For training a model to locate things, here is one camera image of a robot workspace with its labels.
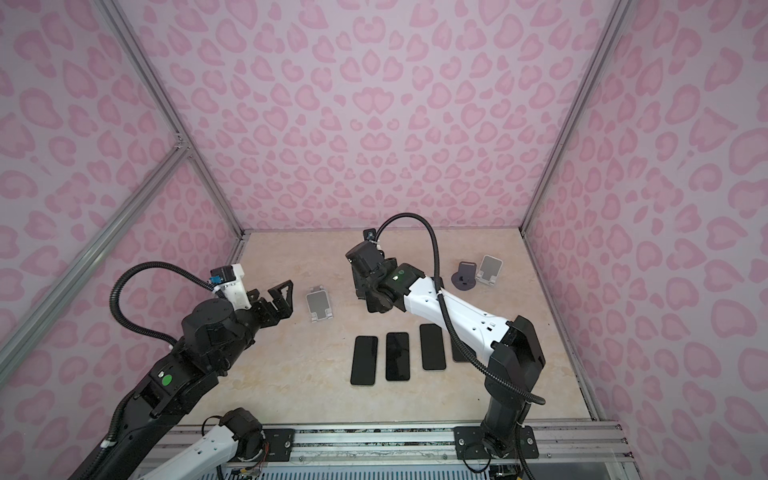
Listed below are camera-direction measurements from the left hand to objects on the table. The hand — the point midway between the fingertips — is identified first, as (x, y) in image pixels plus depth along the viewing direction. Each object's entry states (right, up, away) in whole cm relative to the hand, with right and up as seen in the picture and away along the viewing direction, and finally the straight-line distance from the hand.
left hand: (276, 282), depth 65 cm
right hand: (+19, +3, +15) cm, 25 cm away
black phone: (+37, -21, +23) cm, 48 cm away
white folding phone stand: (+57, +1, +35) cm, 67 cm away
